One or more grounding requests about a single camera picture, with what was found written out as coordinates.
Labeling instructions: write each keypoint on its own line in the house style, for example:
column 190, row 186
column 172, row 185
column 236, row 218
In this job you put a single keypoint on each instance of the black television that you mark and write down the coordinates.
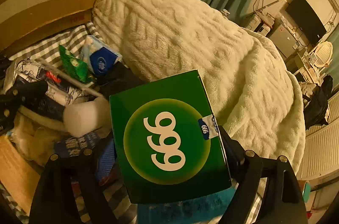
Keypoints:
column 307, row 20

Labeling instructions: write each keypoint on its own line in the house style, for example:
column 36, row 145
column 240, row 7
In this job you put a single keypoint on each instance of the white radiator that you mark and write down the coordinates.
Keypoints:
column 321, row 148

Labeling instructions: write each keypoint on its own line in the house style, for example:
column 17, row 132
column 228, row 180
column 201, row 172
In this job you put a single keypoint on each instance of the cream knitted blanket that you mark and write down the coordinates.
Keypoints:
column 253, row 95

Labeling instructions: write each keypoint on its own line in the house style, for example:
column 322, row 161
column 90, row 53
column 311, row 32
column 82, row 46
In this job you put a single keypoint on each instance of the blue white tissue pack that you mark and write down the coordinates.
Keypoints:
column 98, row 56

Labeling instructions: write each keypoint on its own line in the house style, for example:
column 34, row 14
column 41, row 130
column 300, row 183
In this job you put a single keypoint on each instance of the green snack packet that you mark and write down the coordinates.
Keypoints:
column 74, row 67

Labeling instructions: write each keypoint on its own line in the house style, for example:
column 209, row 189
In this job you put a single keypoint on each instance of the black white printed bag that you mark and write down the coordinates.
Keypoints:
column 59, row 89

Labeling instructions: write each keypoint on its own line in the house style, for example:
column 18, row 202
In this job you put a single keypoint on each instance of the green 999 medicine box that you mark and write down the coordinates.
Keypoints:
column 168, row 145

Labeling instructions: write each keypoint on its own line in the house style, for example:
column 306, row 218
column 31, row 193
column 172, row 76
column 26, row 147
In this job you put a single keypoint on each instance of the white plastic bottle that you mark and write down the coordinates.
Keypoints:
column 93, row 116

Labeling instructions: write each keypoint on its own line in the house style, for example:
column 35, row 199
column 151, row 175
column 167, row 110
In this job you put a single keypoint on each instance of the translucent white comb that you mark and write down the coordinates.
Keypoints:
column 68, row 78

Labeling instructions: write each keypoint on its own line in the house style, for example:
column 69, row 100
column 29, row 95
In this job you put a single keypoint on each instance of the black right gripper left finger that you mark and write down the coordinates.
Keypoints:
column 73, row 160

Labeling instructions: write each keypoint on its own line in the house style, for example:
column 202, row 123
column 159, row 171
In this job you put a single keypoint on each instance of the round white mirror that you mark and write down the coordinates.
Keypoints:
column 323, row 54

